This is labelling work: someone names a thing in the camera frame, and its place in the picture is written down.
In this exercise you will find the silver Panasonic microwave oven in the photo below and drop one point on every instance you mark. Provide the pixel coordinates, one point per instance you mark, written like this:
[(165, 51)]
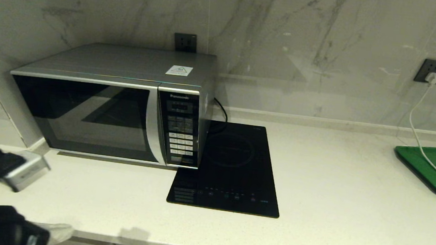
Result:
[(128, 62)]

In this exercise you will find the dark glass microwave door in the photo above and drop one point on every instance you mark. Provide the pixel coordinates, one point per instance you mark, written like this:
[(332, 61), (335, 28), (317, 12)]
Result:
[(82, 117)]

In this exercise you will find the small black wall socket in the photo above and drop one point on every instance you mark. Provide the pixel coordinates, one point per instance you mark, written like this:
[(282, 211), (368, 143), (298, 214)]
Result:
[(185, 42)]

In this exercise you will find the white power plug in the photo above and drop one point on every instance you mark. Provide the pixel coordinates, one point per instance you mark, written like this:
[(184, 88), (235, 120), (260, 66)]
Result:
[(431, 78)]

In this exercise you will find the black induction cooktop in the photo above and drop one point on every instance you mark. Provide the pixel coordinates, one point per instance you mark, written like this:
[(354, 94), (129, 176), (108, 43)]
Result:
[(239, 152)]

